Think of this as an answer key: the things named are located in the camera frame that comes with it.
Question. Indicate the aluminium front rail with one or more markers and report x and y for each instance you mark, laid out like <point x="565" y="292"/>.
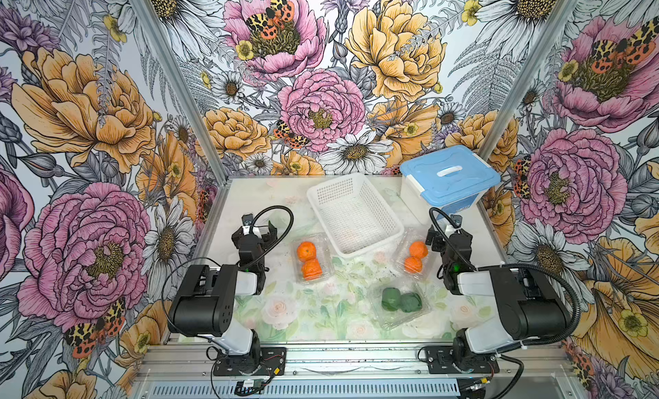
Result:
<point x="356" y="370"/>

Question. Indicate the green fruit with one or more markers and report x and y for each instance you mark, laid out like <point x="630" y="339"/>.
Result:
<point x="390" y="299"/>
<point x="410" y="303"/>

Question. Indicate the clear clamshell with green fruit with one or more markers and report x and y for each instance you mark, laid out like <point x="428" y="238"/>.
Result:
<point x="391" y="320"/>

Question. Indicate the orange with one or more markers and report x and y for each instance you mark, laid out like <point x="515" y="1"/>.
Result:
<point x="306" y="251"/>
<point x="413" y="265"/>
<point x="418" y="249"/>
<point x="312" y="270"/>

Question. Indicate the green fruit left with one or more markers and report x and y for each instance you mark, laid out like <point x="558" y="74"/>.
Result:
<point x="390" y="299"/>

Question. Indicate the right aluminium corner post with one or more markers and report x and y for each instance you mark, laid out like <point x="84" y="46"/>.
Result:
<point x="556" y="22"/>

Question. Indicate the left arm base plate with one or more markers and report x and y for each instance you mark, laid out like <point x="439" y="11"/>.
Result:
<point x="268" y="361"/>

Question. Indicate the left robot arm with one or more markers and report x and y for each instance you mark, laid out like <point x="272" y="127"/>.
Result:
<point x="203" y="305"/>

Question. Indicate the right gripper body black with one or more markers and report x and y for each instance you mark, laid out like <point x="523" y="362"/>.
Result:
<point x="448" y="239"/>

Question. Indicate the left aluminium corner post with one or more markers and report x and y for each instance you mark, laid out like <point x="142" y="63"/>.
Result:
<point x="159" y="42"/>

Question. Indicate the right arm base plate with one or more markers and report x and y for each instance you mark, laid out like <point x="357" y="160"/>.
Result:
<point x="441" y="359"/>

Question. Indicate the clear clamshell container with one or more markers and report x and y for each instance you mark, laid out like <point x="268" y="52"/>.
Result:
<point x="409" y="236"/>
<point x="323" y="256"/>

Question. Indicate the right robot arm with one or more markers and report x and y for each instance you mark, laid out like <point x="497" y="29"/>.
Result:
<point x="533" y="306"/>

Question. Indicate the aluminium corner post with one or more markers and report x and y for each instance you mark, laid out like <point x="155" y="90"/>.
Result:
<point x="556" y="22"/>
<point x="159" y="42"/>

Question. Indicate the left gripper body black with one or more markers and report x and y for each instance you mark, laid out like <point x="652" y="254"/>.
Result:
<point x="247" y="232"/>

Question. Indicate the blue lid storage box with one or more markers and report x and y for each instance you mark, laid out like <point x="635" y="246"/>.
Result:
<point x="451" y="179"/>

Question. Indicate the green fruit right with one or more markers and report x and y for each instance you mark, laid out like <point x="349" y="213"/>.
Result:
<point x="410" y="303"/>

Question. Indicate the white perforated plastic basket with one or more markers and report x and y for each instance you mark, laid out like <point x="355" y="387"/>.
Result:
<point x="354" y="215"/>

